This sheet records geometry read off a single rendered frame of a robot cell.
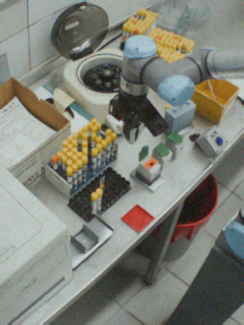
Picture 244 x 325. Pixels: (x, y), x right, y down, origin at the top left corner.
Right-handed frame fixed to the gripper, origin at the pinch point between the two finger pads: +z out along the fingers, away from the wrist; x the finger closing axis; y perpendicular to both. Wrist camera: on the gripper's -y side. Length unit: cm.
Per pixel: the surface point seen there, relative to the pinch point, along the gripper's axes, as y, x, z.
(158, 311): -28, 0, 99
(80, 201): 0.7, 19.9, 9.4
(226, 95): -4.4, -45.7, 7.7
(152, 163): -7.0, -0.6, 3.8
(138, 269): -6, -11, 99
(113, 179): -0.6, 8.3, 9.4
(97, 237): -12.5, 26.8, 4.3
